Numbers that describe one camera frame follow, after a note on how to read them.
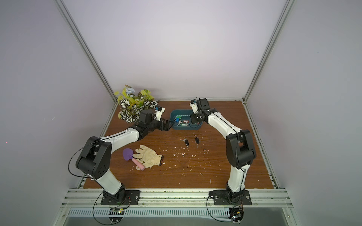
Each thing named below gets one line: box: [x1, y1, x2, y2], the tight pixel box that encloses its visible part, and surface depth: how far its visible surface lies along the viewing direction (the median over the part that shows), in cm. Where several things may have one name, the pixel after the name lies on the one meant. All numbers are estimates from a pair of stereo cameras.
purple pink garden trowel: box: [123, 147, 146, 171], surface depth 87 cm
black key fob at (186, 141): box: [178, 137, 190, 148], surface depth 97 cm
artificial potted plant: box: [114, 84, 159, 123], surface depth 87 cm
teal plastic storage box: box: [169, 109, 204, 130], surface depth 109 cm
